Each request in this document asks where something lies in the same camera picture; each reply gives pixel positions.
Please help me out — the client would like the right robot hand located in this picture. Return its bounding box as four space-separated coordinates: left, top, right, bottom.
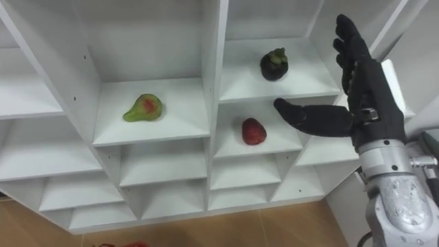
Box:
273 14 407 152

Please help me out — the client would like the red plastic basket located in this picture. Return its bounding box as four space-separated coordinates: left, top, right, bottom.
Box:
92 240 151 247

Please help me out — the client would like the dark mangosteen soft toy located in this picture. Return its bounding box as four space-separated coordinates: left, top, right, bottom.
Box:
259 47 289 82

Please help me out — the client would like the red strawberry soft toy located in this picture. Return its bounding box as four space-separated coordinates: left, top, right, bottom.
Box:
241 117 268 146

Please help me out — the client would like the white shelf unit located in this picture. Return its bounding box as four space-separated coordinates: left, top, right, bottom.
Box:
0 0 429 236

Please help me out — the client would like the green red pear soft toy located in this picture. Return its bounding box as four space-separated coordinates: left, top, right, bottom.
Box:
122 93 164 123

